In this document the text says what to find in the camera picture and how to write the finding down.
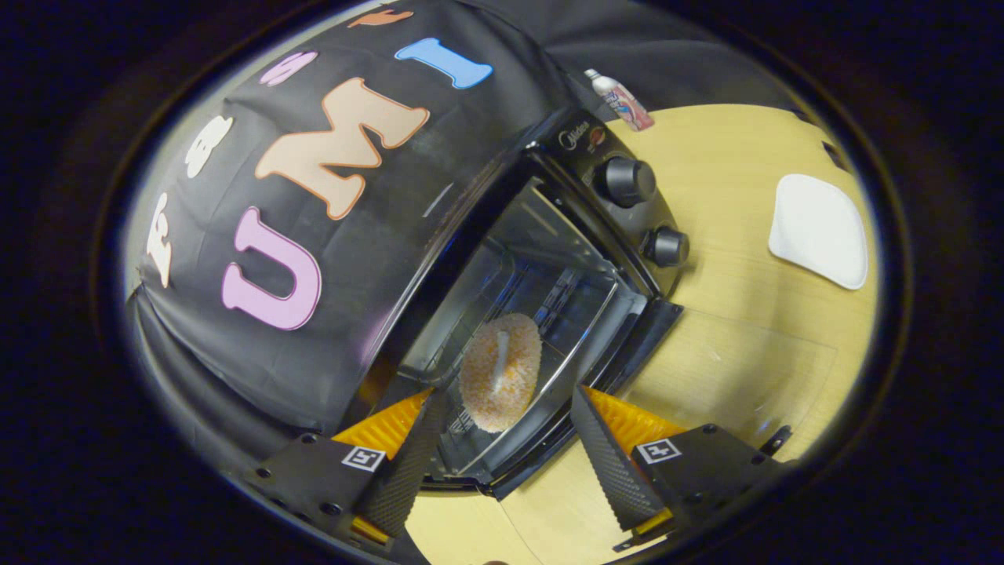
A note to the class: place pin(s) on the black toaster oven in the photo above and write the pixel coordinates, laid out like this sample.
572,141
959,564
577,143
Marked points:
580,149

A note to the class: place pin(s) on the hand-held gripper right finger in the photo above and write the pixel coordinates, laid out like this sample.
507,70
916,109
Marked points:
608,463

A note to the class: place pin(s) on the round breaded patty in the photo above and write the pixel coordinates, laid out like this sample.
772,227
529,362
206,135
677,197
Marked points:
518,345

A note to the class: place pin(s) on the white square plate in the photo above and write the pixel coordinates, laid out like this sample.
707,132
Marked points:
820,231

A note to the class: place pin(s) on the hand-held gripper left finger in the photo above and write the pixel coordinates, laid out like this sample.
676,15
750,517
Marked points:
412,471

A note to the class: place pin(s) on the white bottle with colourful label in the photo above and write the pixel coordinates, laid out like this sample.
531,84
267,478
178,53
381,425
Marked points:
623,100

